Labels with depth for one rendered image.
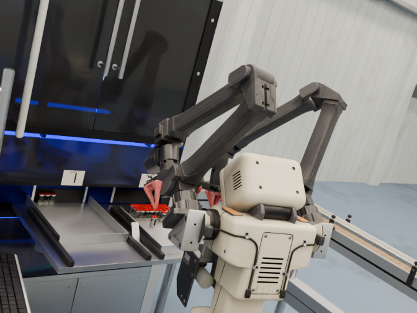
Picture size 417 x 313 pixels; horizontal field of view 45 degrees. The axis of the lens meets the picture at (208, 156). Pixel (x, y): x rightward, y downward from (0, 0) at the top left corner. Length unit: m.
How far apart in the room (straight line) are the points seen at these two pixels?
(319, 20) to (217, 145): 5.61
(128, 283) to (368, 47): 6.12
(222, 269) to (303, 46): 5.44
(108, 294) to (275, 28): 4.55
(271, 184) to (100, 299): 1.17
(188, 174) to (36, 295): 1.01
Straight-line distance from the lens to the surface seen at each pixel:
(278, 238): 1.38
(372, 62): 8.01
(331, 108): 1.72
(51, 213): 1.98
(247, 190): 1.34
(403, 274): 2.38
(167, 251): 1.85
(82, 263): 1.67
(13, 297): 1.57
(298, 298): 2.77
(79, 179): 1.98
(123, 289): 2.35
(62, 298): 2.23
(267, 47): 6.24
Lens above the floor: 1.66
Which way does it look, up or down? 13 degrees down
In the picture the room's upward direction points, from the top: 16 degrees clockwise
